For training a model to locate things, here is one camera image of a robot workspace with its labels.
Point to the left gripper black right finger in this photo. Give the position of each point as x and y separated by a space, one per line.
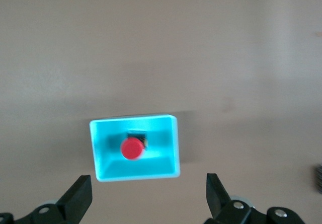
221 204

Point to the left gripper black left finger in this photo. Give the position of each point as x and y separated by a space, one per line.
75 201

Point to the red push button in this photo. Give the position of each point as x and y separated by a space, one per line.
131 148

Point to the cyan plastic box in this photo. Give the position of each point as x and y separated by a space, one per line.
141 169

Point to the dark cylindrical capacitor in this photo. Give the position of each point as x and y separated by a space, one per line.
319 180

